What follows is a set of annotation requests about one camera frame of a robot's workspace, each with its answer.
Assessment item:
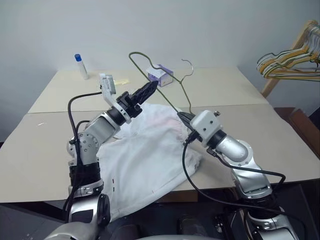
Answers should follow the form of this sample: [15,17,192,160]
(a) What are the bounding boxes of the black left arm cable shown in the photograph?
[61,91,103,224]

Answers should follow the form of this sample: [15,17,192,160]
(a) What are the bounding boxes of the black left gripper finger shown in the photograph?
[131,80,159,101]
[135,85,158,106]

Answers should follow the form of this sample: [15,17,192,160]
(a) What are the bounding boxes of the short black right arm cable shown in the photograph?
[206,146,287,200]

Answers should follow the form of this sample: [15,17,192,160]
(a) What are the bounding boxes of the white bottle with blue cap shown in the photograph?
[73,53,90,81]

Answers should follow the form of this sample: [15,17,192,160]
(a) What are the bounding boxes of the white shorts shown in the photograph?
[96,102,204,222]

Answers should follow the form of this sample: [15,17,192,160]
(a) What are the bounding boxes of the yellow wire hanger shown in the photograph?
[258,24,320,76]

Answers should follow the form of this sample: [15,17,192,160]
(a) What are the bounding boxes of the silver robot torso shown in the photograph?
[138,233,203,240]

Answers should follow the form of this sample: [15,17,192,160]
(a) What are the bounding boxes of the bunch of hangers on rack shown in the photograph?
[260,19,320,98]

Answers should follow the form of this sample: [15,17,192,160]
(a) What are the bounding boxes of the dark brown wooden furniture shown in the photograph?
[273,106,320,161]

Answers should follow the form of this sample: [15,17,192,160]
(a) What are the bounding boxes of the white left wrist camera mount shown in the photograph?
[98,72,132,125]

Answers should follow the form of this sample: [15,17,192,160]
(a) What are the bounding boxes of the white wire hanger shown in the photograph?
[256,29,320,74]

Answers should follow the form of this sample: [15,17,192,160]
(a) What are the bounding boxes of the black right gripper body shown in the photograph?
[184,124,202,145]

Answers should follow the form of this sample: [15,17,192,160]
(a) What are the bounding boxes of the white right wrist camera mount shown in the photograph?
[188,109,224,148]

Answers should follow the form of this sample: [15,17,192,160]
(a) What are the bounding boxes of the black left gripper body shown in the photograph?
[115,91,144,119]

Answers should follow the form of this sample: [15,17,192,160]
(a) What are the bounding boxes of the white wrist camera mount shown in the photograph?
[98,72,132,125]
[188,109,224,148]

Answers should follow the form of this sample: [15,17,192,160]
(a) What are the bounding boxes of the green wire hanger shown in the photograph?
[256,47,320,82]
[128,51,195,116]

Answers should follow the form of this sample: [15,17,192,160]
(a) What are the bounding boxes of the purple and white box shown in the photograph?
[145,63,175,88]

